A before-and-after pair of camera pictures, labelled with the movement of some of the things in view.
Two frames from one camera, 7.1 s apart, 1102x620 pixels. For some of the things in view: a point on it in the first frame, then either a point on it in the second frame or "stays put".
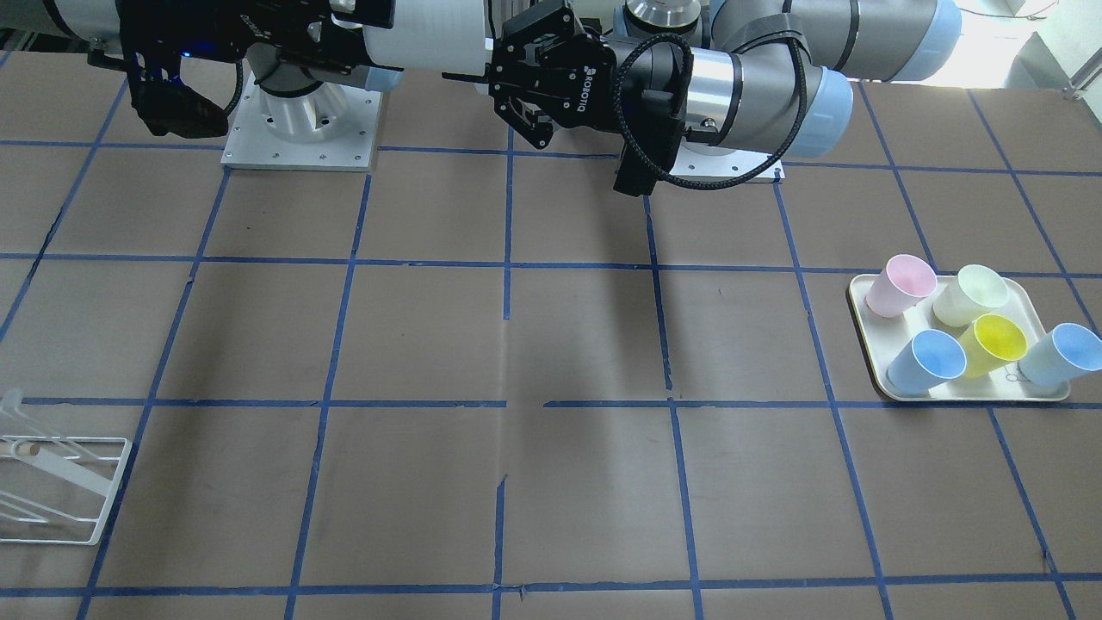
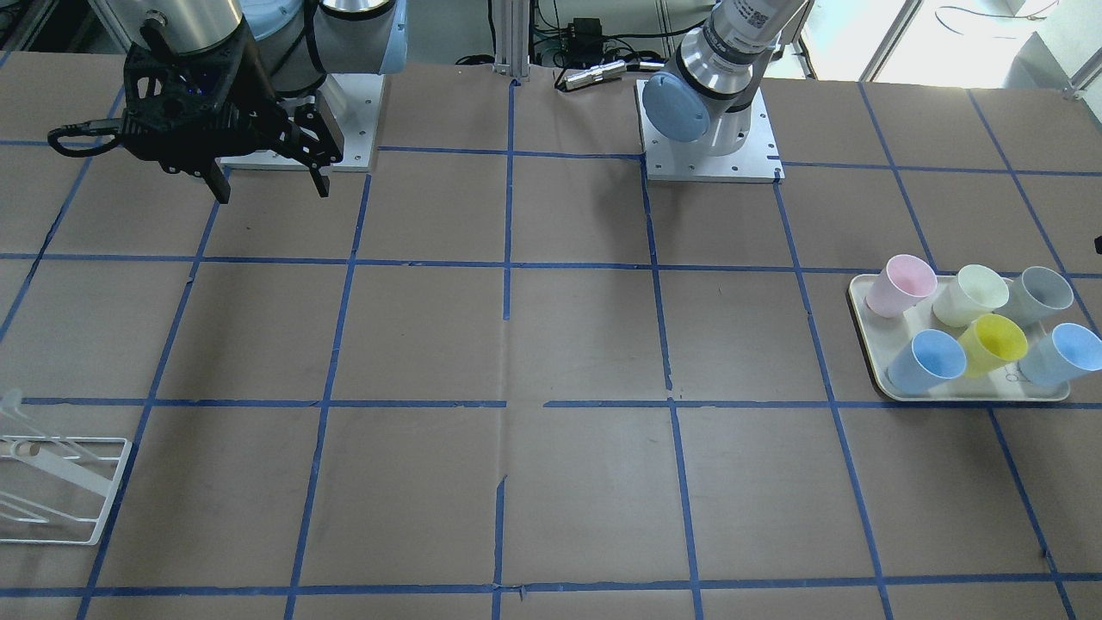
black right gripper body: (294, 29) to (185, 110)
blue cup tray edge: (1069, 351) stays put
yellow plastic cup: (990, 342) stays put
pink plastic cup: (900, 286) stays put
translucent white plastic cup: (434, 35) to (1035, 298)
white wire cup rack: (53, 489) stays put
